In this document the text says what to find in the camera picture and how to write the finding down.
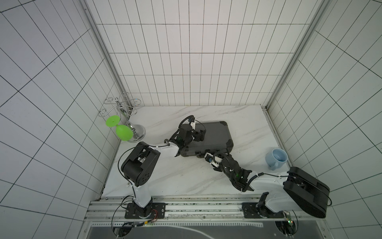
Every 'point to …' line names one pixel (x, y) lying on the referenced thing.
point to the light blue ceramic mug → (275, 159)
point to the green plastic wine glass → (124, 132)
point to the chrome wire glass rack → (126, 106)
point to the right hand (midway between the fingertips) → (215, 148)
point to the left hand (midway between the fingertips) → (199, 132)
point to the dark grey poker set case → (218, 139)
